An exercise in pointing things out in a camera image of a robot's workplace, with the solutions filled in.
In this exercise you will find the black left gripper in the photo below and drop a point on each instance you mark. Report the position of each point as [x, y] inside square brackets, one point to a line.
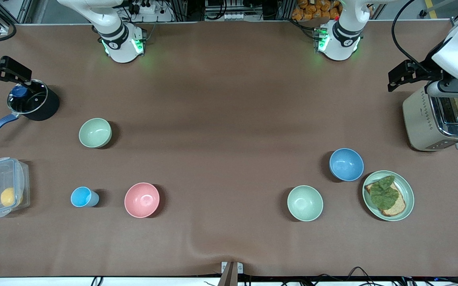
[423, 70]

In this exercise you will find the blue bowl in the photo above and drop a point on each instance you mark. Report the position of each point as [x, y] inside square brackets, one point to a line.
[346, 164]

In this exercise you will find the light green bowl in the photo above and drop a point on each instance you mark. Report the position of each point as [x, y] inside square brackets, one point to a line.
[95, 133]
[305, 203]

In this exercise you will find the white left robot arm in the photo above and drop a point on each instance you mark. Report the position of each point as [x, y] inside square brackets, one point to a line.
[339, 43]

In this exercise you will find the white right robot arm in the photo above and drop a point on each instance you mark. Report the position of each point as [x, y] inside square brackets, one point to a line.
[121, 43]

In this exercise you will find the pink bowl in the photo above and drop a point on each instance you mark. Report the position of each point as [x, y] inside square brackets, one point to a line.
[142, 200]

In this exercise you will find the glass lid blue knob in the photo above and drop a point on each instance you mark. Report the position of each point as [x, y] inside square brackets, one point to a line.
[28, 97]

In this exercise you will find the cream metal toaster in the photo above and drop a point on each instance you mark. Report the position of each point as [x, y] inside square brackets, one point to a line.
[420, 123]

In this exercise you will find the light green plate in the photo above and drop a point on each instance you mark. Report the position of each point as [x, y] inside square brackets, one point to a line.
[406, 186]

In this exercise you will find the orange snack bag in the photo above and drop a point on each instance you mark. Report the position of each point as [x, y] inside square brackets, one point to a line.
[312, 10]

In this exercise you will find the green lettuce leaf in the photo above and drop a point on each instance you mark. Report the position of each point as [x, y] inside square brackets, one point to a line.
[384, 192]

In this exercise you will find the yellow lemon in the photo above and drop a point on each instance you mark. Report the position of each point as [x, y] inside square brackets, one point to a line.
[9, 197]

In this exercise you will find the bread slice on plate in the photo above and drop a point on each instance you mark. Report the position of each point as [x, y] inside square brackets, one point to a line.
[398, 205]

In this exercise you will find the blue cup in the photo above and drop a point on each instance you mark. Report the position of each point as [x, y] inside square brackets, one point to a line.
[82, 197]

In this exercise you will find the white power strip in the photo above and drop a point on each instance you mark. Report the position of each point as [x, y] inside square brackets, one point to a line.
[146, 7]

